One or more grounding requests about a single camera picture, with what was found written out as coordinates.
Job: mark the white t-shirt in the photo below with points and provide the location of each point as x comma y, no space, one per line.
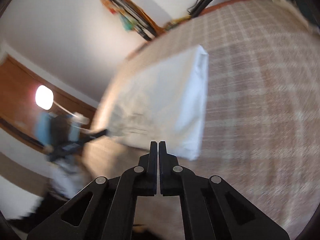
165,102

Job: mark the orange patterned scarf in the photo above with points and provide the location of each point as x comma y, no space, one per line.
160,30

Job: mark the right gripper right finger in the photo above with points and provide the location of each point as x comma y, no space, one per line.
212,208

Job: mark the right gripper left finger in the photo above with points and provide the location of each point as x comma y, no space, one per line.
105,208

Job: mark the left gloved hand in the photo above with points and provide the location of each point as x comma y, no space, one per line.
67,178

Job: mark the checkered beige bed blanket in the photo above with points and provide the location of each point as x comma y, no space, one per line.
261,133

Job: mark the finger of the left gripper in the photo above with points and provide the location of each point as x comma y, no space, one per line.
92,136

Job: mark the white clip desk lamp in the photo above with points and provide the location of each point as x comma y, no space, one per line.
44,98

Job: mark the blue chair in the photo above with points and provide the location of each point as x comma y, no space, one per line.
55,130

